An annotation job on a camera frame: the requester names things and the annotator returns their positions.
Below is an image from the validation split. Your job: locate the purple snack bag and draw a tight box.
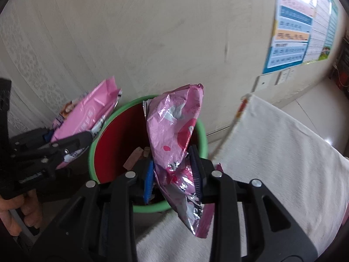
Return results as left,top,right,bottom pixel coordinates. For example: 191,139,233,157
51,76,123,170

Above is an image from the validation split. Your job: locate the pink foil wrapper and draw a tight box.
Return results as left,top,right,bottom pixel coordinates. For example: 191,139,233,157
143,84,214,238

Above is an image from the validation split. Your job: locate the green red trash bin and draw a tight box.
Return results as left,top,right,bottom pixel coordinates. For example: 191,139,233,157
87,94,209,214

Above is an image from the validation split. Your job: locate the person's left hand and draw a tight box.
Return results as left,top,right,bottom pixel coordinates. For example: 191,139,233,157
0,189,44,237

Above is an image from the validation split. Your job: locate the white towel table cover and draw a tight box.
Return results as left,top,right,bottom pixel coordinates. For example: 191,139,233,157
137,95,348,261

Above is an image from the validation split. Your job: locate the red container on shelf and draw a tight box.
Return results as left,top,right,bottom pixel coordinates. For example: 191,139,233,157
338,68,348,90

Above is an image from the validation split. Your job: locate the dark bedside shelf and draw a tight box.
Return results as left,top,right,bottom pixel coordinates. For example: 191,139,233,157
330,33,349,98

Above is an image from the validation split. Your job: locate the white single wall socket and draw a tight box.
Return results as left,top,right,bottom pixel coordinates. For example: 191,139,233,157
252,73,273,92

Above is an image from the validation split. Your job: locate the white double wall socket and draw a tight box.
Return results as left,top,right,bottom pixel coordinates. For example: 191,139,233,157
275,67,296,85

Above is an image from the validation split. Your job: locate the white character wall chart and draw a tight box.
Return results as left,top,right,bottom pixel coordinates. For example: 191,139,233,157
303,0,332,63

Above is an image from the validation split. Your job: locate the green illustrated wall poster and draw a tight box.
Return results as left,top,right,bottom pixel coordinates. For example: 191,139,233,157
318,0,338,61

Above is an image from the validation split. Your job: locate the blue pinyin wall poster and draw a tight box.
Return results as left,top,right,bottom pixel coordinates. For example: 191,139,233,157
263,0,317,74

